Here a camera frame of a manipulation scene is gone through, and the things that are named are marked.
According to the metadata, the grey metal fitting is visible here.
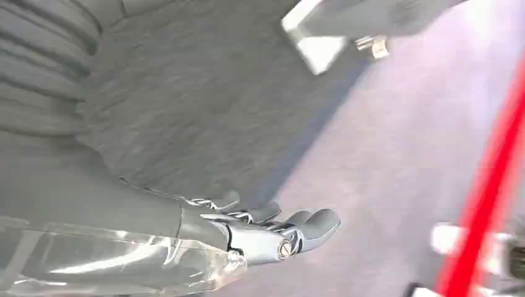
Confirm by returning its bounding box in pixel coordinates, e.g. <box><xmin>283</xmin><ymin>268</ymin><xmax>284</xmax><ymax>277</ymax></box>
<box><xmin>482</xmin><ymin>219</ymin><xmax>525</xmax><ymax>290</ymax></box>

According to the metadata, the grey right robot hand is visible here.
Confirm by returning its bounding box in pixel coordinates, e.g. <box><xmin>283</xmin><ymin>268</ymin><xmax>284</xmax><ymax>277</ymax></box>
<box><xmin>0</xmin><ymin>0</ymin><xmax>370</xmax><ymax>267</ymax></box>

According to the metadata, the red bar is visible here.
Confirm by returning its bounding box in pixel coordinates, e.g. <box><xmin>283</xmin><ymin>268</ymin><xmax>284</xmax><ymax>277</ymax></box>
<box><xmin>435</xmin><ymin>53</ymin><xmax>525</xmax><ymax>297</ymax></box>

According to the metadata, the clear plastic cover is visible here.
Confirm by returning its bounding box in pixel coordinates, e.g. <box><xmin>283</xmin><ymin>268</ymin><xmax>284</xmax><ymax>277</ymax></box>
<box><xmin>0</xmin><ymin>216</ymin><xmax>248</xmax><ymax>297</ymax></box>

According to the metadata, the white block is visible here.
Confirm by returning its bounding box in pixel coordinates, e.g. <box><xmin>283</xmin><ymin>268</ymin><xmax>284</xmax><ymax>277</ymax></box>
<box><xmin>430</xmin><ymin>222</ymin><xmax>466</xmax><ymax>256</ymax></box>

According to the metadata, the ribbed grey right arm sleeve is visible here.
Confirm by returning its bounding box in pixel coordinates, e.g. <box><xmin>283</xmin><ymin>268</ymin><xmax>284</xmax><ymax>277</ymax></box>
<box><xmin>0</xmin><ymin>0</ymin><xmax>102</xmax><ymax>138</ymax></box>

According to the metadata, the small silver metal bracket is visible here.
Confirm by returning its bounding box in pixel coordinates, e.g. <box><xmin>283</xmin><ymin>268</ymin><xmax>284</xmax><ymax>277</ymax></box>
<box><xmin>354</xmin><ymin>35</ymin><xmax>391</xmax><ymax>61</ymax></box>

